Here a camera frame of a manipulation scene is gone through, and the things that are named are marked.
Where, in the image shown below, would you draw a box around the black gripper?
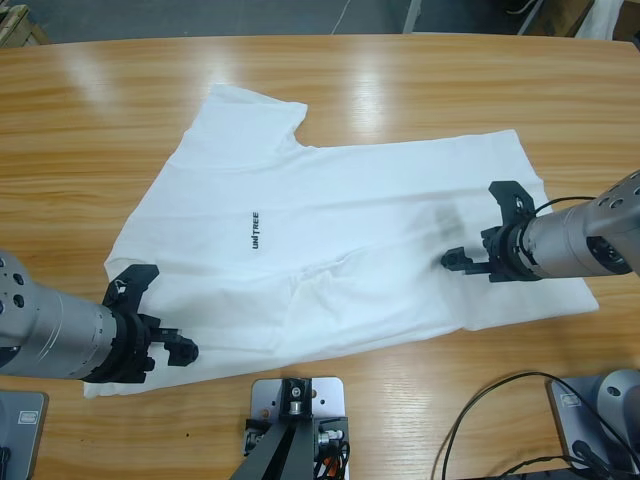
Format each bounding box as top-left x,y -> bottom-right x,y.
440,224 -> 544,284
82,307 -> 201,385

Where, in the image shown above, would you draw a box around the white t-shirt with black logo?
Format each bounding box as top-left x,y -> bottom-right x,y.
82,82 -> 601,400

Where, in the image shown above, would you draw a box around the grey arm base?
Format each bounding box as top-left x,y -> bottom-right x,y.
0,389 -> 50,480
545,368 -> 640,474

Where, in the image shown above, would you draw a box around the white metal leg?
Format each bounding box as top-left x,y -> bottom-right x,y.
402,0 -> 426,34

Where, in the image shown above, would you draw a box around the brown cardboard box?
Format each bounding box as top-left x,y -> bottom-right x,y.
519,0 -> 596,37

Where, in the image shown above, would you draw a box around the wooden pallet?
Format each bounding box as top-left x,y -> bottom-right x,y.
0,3 -> 49,49

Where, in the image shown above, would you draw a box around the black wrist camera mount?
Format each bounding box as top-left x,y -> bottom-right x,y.
102,263 -> 161,315
488,180 -> 537,227

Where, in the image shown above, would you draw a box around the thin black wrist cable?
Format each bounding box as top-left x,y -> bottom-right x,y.
532,196 -> 596,217

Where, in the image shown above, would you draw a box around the long black cable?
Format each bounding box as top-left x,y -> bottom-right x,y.
433,370 -> 640,480

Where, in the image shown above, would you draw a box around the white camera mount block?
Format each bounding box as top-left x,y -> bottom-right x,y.
249,377 -> 350,480

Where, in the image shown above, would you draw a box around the orange and black wires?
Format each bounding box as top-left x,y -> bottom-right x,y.
310,439 -> 351,480

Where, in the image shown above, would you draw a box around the braided dark cable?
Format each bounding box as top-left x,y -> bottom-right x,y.
487,453 -> 576,480

